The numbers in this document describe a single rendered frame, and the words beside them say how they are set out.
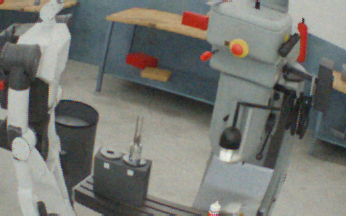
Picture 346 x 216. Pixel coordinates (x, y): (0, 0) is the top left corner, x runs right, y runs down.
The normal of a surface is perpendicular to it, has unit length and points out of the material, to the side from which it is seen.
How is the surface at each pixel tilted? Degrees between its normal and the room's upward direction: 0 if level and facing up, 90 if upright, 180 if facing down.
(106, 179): 90
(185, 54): 90
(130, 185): 90
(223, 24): 90
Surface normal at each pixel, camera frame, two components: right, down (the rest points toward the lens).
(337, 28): -0.36, 0.27
